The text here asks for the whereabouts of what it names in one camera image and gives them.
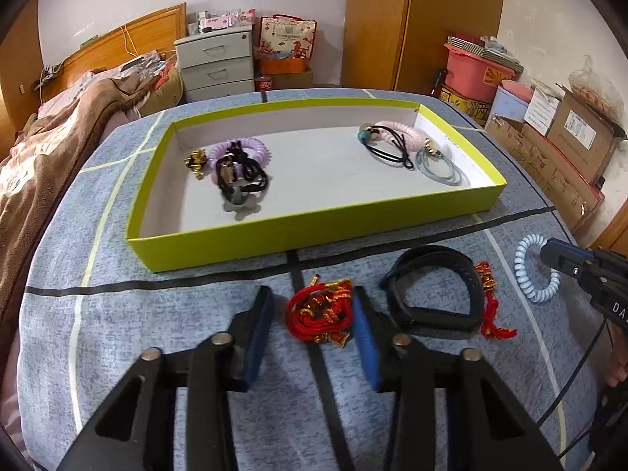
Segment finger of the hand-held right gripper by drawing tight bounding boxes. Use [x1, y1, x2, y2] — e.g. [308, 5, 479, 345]
[542, 237, 597, 257]
[540, 248, 599, 279]

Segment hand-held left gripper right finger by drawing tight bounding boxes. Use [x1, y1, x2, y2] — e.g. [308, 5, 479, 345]
[352, 285, 565, 471]

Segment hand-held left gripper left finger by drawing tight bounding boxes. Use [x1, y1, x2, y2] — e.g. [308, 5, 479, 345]
[54, 285, 276, 471]

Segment light blue spiral hair tie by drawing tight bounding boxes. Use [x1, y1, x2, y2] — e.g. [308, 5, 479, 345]
[513, 234, 561, 304]

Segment red rope bracelet gold beads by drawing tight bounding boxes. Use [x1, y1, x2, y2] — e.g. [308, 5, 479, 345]
[285, 277, 355, 347]

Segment black hair tie grey flower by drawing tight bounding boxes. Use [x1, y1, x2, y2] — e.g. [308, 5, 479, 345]
[216, 141, 270, 213]

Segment green shallow cardboard box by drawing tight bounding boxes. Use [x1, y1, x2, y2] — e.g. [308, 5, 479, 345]
[126, 97, 508, 273]

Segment blue-grey elastic hair tie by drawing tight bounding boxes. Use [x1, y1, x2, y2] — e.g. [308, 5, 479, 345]
[416, 138, 463, 186]

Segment gold hair clip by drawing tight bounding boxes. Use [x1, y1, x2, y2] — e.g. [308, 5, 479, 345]
[184, 150, 213, 181]

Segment purple spiral hair tie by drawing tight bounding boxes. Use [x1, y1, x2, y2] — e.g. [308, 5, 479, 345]
[207, 137, 268, 182]

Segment black cord hair tie teal bead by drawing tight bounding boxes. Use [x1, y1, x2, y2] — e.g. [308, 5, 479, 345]
[357, 124, 415, 168]

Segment pink spiral hair tie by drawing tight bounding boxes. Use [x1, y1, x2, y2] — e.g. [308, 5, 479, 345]
[374, 119, 429, 155]

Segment person's right hand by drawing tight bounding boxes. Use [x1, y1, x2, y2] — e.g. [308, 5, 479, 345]
[605, 347, 628, 389]

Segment large cardboard box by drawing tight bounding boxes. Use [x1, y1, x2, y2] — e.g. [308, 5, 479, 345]
[483, 115, 606, 236]

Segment black wristband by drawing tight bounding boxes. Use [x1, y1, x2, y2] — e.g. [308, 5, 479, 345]
[379, 244, 485, 332]

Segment cardboard box white label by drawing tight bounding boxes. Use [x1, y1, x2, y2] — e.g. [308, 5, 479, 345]
[546, 86, 628, 186]

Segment light blue round box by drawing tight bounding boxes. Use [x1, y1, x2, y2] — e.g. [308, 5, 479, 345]
[491, 81, 535, 123]

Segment clear plastic bag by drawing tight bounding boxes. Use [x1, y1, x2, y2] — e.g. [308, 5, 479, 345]
[568, 54, 621, 104]

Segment yellow patterned tin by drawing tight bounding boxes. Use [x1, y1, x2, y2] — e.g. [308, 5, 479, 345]
[438, 83, 494, 126]

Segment pink plastic bucket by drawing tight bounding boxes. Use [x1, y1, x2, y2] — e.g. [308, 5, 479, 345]
[444, 42, 521, 104]

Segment striped flat box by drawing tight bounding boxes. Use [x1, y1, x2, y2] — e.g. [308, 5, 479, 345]
[446, 34, 525, 74]

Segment large brown wooden wardrobe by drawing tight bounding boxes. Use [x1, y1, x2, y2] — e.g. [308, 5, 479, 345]
[342, 0, 508, 94]

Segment orange box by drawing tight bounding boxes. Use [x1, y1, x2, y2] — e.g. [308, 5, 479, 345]
[260, 56, 309, 75]

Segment grey drawer nightstand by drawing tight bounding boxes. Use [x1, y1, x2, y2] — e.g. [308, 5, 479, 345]
[174, 29, 256, 105]

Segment brown blanket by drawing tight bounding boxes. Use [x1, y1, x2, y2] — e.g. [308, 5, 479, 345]
[0, 66, 182, 354]

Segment red patterned gift bag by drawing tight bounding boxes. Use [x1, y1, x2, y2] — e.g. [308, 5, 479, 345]
[257, 15, 319, 62]

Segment pink box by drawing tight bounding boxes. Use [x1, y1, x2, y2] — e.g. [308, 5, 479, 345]
[199, 9, 257, 35]

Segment wooden headboard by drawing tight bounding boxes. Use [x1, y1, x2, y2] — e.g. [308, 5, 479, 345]
[42, 2, 188, 104]

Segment white power strip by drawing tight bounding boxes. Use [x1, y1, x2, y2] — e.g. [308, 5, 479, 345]
[34, 64, 67, 90]

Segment orange wooden wardrobe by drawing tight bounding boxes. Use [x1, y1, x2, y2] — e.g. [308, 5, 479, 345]
[0, 0, 42, 148]

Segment black cable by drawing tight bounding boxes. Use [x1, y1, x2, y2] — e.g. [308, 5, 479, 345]
[535, 323, 615, 457]

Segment red tassel knot bracelet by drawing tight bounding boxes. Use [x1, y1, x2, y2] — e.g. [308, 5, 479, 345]
[473, 261, 518, 340]

